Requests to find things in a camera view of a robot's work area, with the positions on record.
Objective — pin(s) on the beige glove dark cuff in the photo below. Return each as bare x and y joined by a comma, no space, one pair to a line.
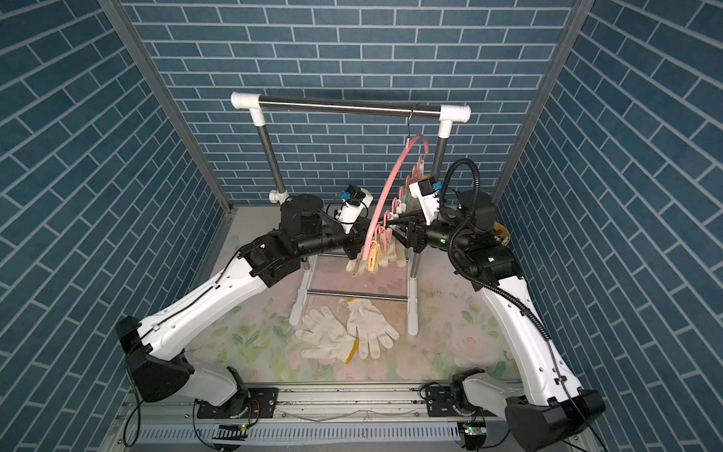
357,267

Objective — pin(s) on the yellow cup with pens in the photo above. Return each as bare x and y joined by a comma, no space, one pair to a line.
502,235

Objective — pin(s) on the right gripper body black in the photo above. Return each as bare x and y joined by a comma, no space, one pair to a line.
419,231

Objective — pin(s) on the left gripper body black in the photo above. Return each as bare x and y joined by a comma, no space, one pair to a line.
345,241

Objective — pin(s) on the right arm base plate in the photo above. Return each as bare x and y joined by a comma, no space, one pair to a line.
442,401

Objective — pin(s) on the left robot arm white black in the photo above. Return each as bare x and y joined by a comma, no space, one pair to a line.
157,361

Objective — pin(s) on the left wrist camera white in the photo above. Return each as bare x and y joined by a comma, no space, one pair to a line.
355,203

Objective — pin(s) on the pink clip hanger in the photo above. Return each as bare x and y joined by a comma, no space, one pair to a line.
372,246

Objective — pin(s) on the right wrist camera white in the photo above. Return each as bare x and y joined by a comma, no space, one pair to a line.
426,192

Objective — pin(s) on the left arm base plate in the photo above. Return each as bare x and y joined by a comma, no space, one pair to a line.
255,403

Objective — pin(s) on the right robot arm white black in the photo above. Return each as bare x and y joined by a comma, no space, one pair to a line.
549,405

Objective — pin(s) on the white glove yellow cuff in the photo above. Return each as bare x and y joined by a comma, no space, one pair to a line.
370,327

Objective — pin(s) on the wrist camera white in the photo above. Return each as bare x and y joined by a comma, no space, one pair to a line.
426,192
355,203

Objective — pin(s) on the white cotton glove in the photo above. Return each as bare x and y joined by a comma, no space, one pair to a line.
327,337

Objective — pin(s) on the aluminium front rail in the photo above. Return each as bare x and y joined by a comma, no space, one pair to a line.
315,416

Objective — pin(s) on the beige cotton glove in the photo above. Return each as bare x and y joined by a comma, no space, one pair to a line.
394,255

